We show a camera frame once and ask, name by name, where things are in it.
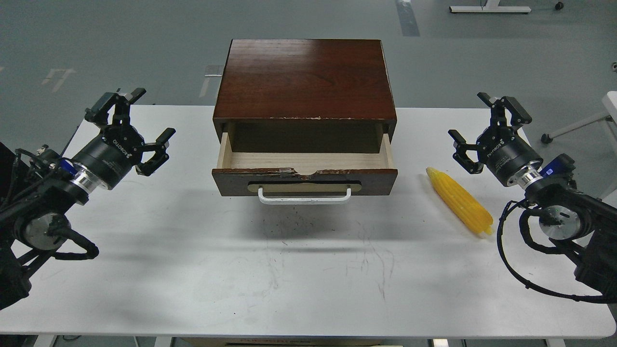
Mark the white table base far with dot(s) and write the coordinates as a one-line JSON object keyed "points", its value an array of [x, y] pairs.
{"points": [[490, 6]]}

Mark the yellow corn cob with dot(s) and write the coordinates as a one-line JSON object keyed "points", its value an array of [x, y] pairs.
{"points": [[469, 211]]}

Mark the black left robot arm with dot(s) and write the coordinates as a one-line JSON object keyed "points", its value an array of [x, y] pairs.
{"points": [[38, 188]]}

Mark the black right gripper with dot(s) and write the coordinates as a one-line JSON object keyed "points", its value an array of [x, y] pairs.
{"points": [[499, 147]]}

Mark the white chair base with caster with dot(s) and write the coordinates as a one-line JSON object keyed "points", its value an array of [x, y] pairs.
{"points": [[607, 118]]}

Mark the dark wooden drawer cabinet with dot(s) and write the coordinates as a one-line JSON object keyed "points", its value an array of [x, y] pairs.
{"points": [[309, 95]]}

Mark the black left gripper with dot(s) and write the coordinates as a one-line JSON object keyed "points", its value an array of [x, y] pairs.
{"points": [[111, 155]]}

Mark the wooden drawer with white handle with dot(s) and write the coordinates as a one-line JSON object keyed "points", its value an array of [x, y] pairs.
{"points": [[305, 174]]}

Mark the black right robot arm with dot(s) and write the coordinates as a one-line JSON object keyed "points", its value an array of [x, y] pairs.
{"points": [[556, 217]]}

